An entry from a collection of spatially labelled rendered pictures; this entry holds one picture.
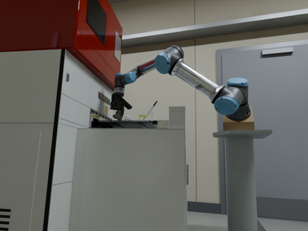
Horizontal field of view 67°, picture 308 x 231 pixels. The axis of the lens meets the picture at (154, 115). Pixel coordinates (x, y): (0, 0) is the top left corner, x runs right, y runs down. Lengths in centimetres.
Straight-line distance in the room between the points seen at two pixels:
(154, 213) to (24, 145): 74
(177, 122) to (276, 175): 202
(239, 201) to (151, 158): 54
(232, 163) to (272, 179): 176
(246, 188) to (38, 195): 108
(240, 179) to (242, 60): 221
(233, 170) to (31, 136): 110
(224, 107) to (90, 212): 92
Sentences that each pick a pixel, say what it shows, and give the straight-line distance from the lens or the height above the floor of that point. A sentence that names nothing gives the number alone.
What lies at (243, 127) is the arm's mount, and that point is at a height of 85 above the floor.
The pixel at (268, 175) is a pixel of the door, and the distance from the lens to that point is 315.
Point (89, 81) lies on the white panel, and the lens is 160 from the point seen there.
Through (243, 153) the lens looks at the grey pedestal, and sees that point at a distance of 142.
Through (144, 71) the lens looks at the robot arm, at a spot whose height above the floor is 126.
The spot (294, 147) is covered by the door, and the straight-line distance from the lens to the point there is 321.
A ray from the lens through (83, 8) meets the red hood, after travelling 153.
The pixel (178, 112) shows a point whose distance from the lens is 135.
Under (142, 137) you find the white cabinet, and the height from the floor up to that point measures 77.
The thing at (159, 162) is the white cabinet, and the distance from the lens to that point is 127.
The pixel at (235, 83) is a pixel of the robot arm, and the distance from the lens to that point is 137.
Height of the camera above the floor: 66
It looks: 10 degrees up
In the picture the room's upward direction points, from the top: 1 degrees clockwise
